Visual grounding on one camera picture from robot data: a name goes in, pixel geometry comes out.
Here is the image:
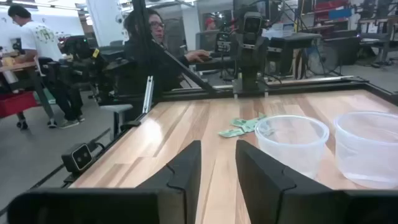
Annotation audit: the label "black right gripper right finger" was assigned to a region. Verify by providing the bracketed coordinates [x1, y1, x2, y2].
[235, 139, 349, 224]

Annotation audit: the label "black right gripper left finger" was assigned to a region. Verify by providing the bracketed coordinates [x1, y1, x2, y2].
[136, 139, 202, 224]

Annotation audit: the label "red bin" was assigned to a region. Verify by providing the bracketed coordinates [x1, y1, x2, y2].
[0, 91, 39, 119]

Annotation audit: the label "black labelled device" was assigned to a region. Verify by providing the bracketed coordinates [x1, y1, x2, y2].
[214, 30, 233, 54]

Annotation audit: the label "clear plastic cup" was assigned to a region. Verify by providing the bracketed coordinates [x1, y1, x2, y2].
[333, 111, 398, 190]
[254, 114, 330, 180]

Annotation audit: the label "black background desk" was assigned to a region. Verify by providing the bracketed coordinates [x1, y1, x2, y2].
[269, 32, 323, 77]

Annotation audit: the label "person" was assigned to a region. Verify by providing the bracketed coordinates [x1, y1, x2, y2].
[6, 3, 85, 130]
[203, 17, 218, 32]
[123, 7, 212, 100]

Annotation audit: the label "silver aluminium extrusion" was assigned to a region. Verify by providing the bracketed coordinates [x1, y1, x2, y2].
[142, 75, 155, 114]

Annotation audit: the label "red shelf bins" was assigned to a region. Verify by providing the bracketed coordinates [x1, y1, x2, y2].
[314, 0, 351, 21]

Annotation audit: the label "grey stool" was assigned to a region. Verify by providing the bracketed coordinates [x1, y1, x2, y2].
[99, 104, 134, 139]

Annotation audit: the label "black robot workstation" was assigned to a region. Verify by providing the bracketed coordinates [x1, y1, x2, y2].
[40, 35, 125, 105]

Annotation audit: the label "wooden desk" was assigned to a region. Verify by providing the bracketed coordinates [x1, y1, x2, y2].
[0, 60, 57, 128]

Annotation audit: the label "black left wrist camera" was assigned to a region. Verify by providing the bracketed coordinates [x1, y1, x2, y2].
[243, 11, 264, 34]

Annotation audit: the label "black table-level camera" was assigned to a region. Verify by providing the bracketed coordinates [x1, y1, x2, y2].
[61, 142, 94, 174]

